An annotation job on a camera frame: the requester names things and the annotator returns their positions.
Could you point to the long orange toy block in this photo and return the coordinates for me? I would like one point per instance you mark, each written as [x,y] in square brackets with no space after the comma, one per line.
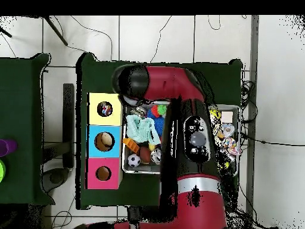
[131,145]

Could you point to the brown toy football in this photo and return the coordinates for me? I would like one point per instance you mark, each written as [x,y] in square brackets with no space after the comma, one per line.
[145,155]

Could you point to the small colourful patterned cloth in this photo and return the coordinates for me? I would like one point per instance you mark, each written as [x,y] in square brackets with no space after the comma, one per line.
[104,109]

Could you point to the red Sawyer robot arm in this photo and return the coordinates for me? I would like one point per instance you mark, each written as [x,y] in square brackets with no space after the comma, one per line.
[200,210]

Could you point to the silver mesh bin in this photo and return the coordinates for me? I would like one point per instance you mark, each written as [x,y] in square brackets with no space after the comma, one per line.
[143,168]

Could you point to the wooden box with three holes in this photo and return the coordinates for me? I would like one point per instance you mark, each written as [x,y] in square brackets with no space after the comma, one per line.
[104,148]

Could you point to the mint green cloth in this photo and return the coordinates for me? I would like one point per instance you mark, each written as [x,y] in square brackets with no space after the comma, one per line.
[140,130]

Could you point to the black and white soccer ball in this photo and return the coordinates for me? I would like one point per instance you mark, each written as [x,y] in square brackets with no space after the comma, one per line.
[134,160]

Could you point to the yellow ball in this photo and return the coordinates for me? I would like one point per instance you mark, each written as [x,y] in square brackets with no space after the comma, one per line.
[215,114]

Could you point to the dark green tablecloth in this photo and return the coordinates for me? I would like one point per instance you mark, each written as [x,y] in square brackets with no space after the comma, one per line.
[221,81]
[21,119]

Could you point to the grey round stand base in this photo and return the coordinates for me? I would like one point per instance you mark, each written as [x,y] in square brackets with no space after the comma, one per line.
[56,177]

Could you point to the black tripod leg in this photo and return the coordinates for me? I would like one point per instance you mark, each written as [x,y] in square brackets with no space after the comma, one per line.
[6,33]
[56,30]

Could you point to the purple plastic cup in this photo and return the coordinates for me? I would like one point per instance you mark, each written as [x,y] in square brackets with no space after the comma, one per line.
[12,145]
[2,148]

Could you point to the lime green plastic cup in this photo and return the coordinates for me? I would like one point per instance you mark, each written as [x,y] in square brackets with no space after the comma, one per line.
[2,170]

